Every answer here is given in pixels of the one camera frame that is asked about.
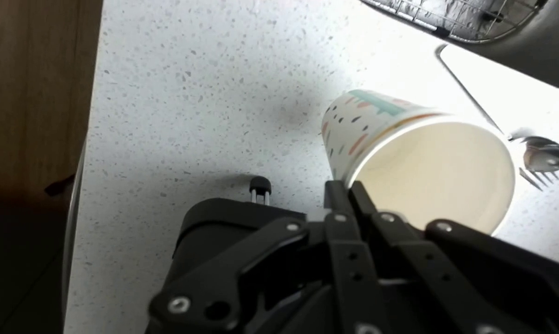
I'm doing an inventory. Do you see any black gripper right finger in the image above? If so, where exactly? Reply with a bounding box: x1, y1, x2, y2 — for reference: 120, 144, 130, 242
351, 183, 559, 334

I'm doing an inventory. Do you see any white patterned paper cup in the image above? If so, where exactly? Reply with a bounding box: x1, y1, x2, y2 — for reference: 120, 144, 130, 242
319, 87, 518, 237

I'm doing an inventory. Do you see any metal spoon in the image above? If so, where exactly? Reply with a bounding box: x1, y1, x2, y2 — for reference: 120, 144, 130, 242
434, 42, 559, 174

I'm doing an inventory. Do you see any long metal fork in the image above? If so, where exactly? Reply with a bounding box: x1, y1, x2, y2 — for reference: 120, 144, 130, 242
518, 164, 559, 192

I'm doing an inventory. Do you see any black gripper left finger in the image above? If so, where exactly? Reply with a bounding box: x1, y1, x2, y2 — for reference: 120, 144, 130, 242
146, 179, 378, 334

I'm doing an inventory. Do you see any stainless steel sink basin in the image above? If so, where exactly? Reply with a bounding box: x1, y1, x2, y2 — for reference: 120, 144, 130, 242
358, 0, 559, 94

